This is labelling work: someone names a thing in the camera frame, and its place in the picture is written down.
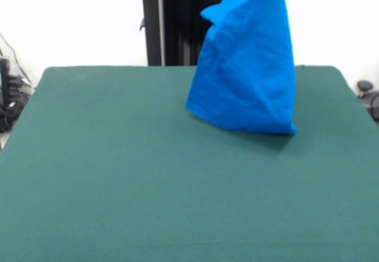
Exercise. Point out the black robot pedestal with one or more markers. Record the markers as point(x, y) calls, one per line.
point(174, 25)

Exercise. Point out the grey office chair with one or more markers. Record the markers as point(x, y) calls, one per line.
point(368, 96)

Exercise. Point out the black box with red mark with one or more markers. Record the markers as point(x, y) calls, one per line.
point(4, 81)

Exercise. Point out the blue shirt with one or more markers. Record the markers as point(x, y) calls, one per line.
point(245, 67)

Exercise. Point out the dark green table cloth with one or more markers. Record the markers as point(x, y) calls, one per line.
point(148, 185)

